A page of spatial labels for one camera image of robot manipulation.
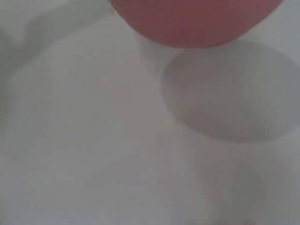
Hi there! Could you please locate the pink plastic bowl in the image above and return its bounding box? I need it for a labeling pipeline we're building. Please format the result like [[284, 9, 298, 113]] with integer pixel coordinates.
[[109, 0, 285, 49]]

